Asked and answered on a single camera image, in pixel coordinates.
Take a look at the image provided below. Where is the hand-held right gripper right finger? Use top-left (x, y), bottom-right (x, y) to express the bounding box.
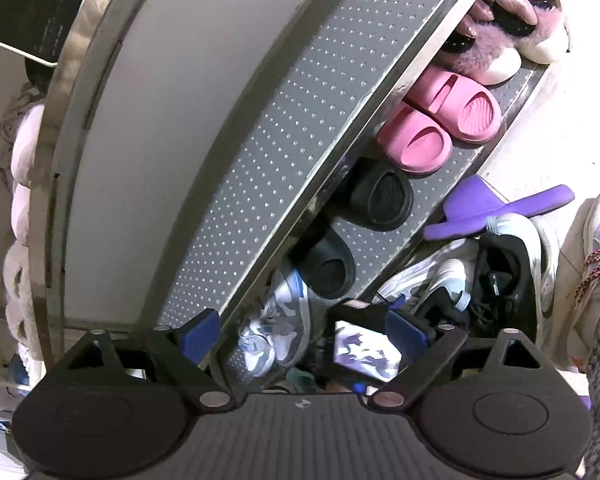
top-left (370, 307), bottom-right (543, 408)

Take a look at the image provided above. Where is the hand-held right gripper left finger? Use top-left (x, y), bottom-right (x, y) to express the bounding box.
top-left (67, 309), bottom-right (236, 411)

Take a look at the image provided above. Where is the black sneaker light blue lining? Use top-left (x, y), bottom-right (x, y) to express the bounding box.
top-left (375, 240), bottom-right (481, 321)
top-left (472, 212), bottom-right (561, 341)

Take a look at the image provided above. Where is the purple slide sandal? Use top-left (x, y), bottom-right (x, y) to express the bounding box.
top-left (424, 175), bottom-right (576, 241)

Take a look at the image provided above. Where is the metal shoe rack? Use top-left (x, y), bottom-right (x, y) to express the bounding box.
top-left (30, 0), bottom-right (571, 401)

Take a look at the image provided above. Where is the black slide sandal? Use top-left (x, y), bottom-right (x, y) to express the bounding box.
top-left (347, 157), bottom-right (415, 233)
top-left (287, 225), bottom-right (357, 301)

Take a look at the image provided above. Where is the blue white shoe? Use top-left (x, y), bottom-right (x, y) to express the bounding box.
top-left (7, 355), bottom-right (46, 391)

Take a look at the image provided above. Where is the white fluffy slipper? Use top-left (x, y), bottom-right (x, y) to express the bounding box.
top-left (7, 102), bottom-right (48, 241)
top-left (0, 242), bottom-right (48, 361)

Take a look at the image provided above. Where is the person's right white sneaker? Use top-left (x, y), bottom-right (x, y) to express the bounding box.
top-left (540, 190), bottom-right (600, 373)

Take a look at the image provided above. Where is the pink slide sandal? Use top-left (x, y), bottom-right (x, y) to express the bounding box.
top-left (405, 71), bottom-right (502, 145)
top-left (376, 102), bottom-right (453, 177)

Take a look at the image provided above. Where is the pink fluffy slipper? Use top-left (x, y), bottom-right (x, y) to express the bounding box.
top-left (480, 0), bottom-right (570, 65)
top-left (440, 15), bottom-right (523, 86)

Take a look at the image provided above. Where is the white framed dark screen device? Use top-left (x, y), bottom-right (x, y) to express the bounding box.
top-left (0, 0), bottom-right (97, 67)

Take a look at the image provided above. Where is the white blue strap sneaker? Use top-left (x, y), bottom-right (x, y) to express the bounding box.
top-left (237, 320), bottom-right (291, 376)
top-left (265, 265), bottom-right (313, 361)

